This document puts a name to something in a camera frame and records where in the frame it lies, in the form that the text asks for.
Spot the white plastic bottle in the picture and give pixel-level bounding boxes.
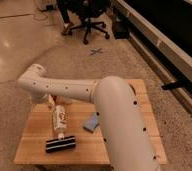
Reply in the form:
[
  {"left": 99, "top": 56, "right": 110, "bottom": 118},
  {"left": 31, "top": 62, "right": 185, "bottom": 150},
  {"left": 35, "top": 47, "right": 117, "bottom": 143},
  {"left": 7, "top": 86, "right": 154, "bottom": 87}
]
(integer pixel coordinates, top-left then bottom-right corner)
[{"left": 53, "top": 105, "right": 67, "bottom": 139}]

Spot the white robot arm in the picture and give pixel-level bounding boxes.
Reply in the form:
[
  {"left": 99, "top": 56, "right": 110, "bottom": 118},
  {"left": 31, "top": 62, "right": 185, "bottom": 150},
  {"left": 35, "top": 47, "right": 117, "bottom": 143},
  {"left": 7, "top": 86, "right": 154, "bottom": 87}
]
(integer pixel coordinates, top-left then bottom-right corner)
[{"left": 18, "top": 64, "right": 161, "bottom": 171}]

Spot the wooden table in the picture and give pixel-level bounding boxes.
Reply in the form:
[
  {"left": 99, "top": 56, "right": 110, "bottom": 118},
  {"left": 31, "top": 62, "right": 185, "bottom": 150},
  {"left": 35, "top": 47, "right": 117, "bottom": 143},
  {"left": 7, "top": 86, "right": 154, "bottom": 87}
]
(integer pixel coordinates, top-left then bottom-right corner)
[{"left": 13, "top": 78, "right": 168, "bottom": 171}]

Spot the blue sponge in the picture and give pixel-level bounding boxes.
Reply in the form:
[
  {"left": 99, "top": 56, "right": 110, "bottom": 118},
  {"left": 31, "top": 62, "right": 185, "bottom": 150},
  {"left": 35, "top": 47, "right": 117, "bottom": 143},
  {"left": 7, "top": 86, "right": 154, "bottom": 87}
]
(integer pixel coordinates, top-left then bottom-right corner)
[{"left": 83, "top": 112, "right": 99, "bottom": 133}]

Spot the person's leg and shoe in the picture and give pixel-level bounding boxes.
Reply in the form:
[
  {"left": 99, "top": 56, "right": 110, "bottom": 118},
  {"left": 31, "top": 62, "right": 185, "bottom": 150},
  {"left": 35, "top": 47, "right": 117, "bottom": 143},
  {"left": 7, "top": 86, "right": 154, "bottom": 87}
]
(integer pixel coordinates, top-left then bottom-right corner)
[{"left": 56, "top": 0, "right": 73, "bottom": 36}]

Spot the red bowl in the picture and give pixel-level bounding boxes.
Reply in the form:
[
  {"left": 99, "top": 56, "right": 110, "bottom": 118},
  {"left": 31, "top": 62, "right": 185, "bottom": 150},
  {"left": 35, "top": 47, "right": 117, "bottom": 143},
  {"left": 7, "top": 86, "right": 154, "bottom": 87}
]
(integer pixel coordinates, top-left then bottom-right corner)
[{"left": 129, "top": 84, "right": 136, "bottom": 96}]

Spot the black office chair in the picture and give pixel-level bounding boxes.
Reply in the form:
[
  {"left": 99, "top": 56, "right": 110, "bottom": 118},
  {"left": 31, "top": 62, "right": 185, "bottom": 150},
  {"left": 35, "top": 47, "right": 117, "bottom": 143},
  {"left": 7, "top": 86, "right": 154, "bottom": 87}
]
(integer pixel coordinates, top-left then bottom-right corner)
[{"left": 67, "top": 0, "right": 111, "bottom": 44}]

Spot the black box on floor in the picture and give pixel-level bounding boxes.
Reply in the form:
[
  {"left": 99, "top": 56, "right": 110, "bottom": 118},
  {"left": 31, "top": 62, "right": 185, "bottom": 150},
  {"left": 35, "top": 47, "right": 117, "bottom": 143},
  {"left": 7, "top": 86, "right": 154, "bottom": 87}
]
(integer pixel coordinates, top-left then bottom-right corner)
[{"left": 112, "top": 17, "right": 129, "bottom": 39}]

